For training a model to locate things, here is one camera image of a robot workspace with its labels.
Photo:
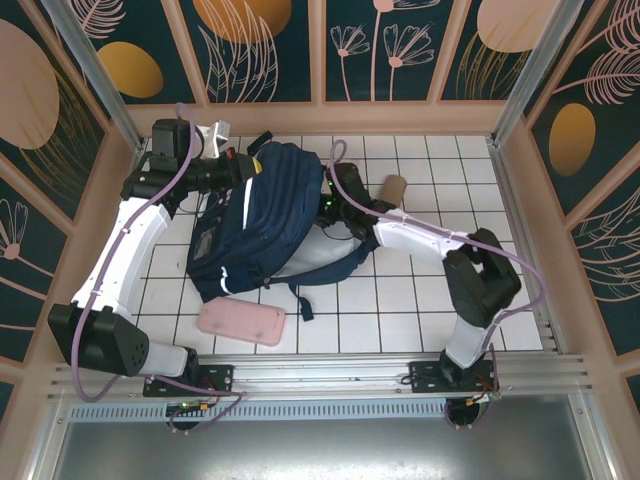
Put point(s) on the tan glasses case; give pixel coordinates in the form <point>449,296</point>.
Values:
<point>394,187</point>

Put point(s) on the navy blue backpack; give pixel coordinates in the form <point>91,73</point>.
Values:
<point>280,215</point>

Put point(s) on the pink pencil case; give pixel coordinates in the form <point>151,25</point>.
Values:
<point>240,322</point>

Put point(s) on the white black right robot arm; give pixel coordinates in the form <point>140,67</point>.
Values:
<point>415,235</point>

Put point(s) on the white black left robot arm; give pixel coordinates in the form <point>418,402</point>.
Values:
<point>130,240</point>

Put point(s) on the slotted metal vent strip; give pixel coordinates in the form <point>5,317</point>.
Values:
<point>320,411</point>

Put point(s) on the small circuit board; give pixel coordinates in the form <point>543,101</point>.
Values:
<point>192,407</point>
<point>484,398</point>

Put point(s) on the brushed metal bottom panel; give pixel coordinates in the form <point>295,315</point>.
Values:
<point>320,450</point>

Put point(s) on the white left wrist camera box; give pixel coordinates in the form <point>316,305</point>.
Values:
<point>215,137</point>

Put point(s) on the aluminium corner post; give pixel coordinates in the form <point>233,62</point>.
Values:
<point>100,75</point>
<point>529,75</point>

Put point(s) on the aluminium side rail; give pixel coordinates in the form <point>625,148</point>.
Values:
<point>512,200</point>

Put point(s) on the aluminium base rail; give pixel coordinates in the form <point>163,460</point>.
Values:
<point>320,370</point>

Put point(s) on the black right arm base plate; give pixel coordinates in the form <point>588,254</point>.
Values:
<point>425,377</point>

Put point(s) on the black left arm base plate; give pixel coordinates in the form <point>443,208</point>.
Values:
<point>220,376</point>

